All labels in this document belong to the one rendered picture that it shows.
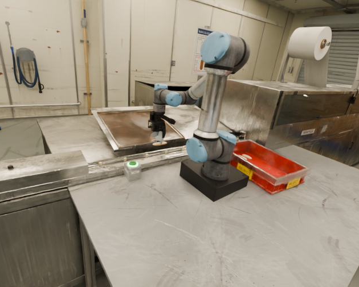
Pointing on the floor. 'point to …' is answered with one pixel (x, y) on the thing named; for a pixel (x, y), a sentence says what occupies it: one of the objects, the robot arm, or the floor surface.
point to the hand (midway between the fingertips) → (159, 141)
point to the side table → (228, 229)
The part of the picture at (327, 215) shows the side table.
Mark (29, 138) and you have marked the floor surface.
